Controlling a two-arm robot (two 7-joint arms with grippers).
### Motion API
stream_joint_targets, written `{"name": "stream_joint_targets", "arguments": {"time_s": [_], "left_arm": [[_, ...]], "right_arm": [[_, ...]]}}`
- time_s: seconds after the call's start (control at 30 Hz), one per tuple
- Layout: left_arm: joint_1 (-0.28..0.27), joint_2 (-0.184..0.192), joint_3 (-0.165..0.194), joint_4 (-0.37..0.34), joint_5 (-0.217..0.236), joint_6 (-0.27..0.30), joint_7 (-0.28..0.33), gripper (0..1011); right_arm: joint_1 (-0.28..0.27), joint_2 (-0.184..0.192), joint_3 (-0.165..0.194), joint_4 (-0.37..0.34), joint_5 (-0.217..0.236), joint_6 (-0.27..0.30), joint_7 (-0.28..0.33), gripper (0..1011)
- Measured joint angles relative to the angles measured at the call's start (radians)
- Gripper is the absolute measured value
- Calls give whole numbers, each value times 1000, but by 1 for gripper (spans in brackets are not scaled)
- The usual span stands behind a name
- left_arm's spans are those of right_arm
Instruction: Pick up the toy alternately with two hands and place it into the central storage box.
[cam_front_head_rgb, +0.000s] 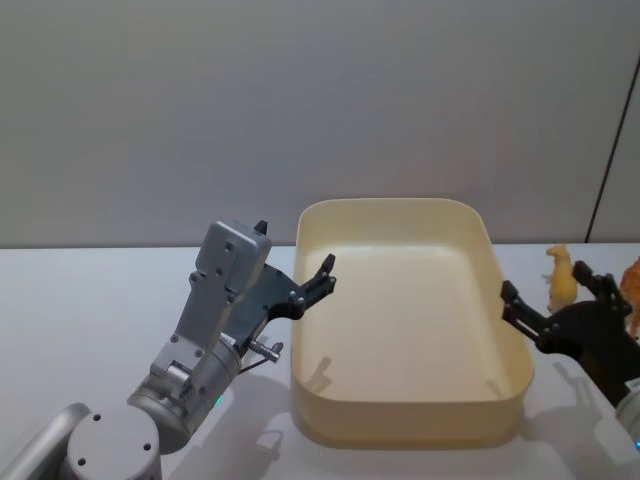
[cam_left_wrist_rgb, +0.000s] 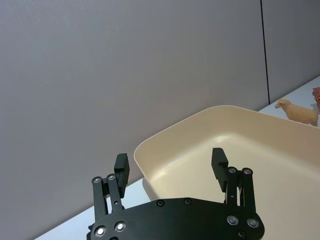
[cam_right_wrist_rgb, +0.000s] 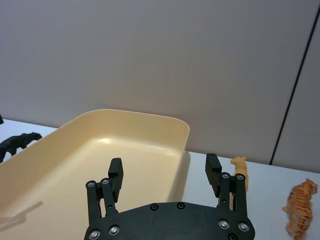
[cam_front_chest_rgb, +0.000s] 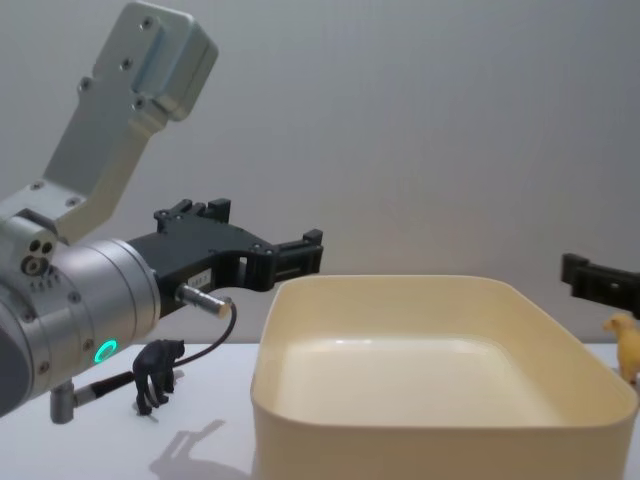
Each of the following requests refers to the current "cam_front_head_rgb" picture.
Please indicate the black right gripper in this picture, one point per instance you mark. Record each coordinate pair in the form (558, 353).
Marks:
(590, 335)

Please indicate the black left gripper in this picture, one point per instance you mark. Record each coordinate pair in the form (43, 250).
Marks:
(265, 295)

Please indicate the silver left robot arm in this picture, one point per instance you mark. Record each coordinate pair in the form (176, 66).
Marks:
(210, 310)

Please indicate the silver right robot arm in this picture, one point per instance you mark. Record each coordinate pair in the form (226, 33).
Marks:
(631, 420)

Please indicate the yellow toy animal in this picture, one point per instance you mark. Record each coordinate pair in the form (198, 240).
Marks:
(562, 285)

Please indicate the orange toy animal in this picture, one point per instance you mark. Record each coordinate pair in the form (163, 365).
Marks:
(632, 290)

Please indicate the cream plastic bin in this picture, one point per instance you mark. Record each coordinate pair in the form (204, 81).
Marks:
(400, 320)

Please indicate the dark thin wall strip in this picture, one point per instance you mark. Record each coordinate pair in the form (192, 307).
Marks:
(612, 155)

